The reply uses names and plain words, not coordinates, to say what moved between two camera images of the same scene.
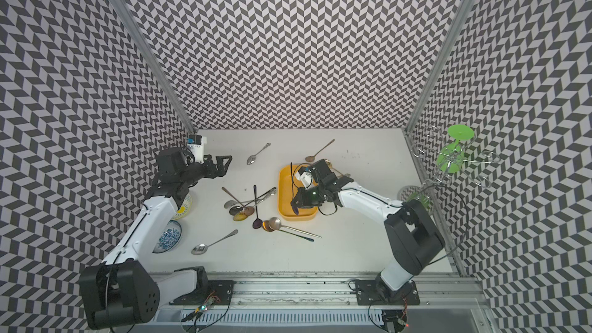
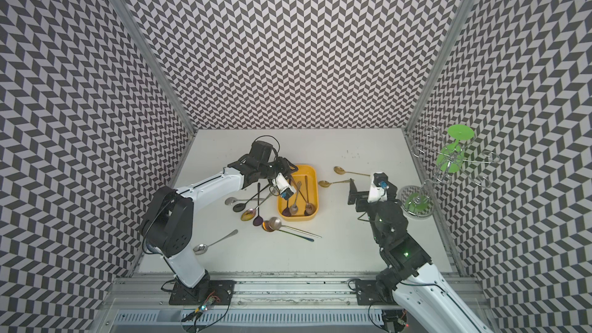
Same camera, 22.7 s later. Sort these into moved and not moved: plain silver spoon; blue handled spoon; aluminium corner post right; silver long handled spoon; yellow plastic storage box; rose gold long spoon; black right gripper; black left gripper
Moved: black left gripper; black right gripper; rose gold long spoon
Not moved: plain silver spoon; aluminium corner post right; blue handled spoon; yellow plastic storage box; silver long handled spoon
